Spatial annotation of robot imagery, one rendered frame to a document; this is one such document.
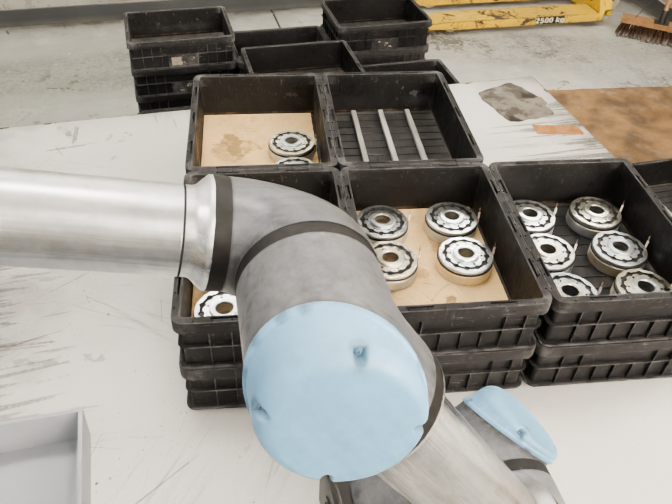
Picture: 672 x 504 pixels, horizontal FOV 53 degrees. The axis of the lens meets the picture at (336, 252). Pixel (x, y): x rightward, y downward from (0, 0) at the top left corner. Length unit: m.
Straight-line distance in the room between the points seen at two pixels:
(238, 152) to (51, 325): 0.54
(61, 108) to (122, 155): 1.76
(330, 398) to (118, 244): 0.21
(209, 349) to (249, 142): 0.65
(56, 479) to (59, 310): 0.71
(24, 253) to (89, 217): 0.05
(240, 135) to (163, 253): 1.11
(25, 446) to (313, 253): 0.43
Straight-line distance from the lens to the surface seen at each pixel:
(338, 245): 0.48
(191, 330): 1.05
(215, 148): 1.59
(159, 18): 2.96
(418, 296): 1.22
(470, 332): 1.14
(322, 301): 0.43
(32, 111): 3.60
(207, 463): 1.16
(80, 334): 1.38
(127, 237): 0.53
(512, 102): 2.13
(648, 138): 3.62
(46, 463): 0.78
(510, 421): 0.82
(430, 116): 1.74
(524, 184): 1.46
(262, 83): 1.67
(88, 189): 0.54
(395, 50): 2.90
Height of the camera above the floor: 1.68
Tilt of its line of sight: 41 degrees down
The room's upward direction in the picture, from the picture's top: 3 degrees clockwise
